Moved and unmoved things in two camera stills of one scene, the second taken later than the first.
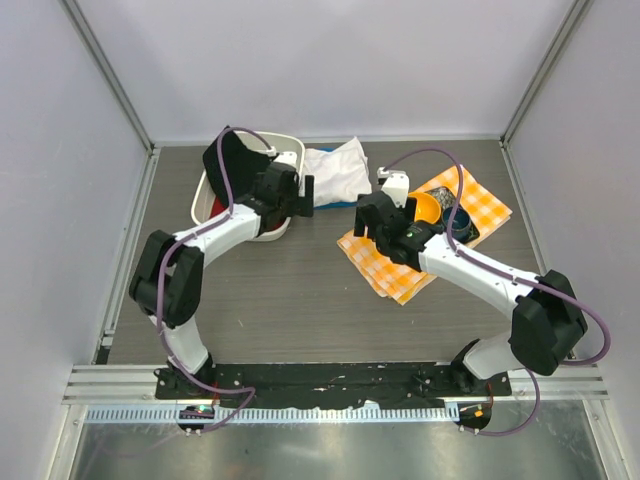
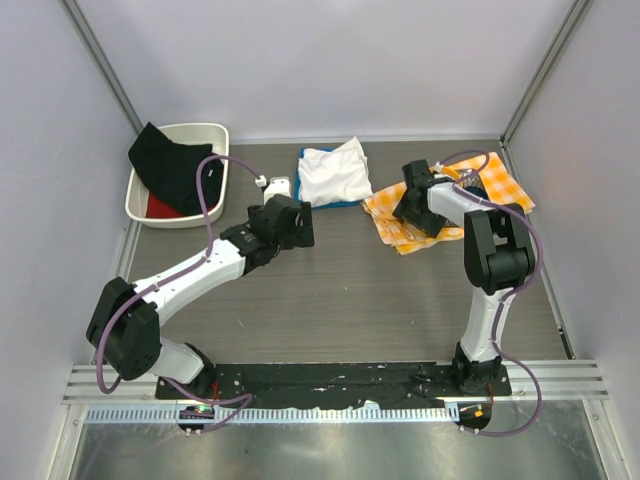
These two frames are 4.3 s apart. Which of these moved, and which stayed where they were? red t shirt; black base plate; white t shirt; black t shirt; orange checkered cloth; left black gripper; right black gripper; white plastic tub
Moved: red t shirt; left black gripper; white plastic tub; right black gripper; black t shirt; orange checkered cloth
Stayed: black base plate; white t shirt
